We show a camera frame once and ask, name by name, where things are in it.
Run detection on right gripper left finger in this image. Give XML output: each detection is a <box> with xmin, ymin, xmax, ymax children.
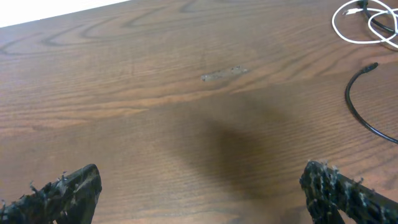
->
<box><xmin>1</xmin><ymin>164</ymin><xmax>102</xmax><ymax>224</ymax></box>

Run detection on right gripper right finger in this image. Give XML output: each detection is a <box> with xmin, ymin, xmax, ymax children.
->
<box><xmin>299</xmin><ymin>161</ymin><xmax>397</xmax><ymax>224</ymax></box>

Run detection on white usb cable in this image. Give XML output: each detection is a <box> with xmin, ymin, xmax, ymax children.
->
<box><xmin>331</xmin><ymin>0</ymin><xmax>398</xmax><ymax>50</ymax></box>

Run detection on black usb cable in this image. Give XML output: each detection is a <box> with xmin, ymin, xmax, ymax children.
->
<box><xmin>344</xmin><ymin>0</ymin><xmax>398</xmax><ymax>145</ymax></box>

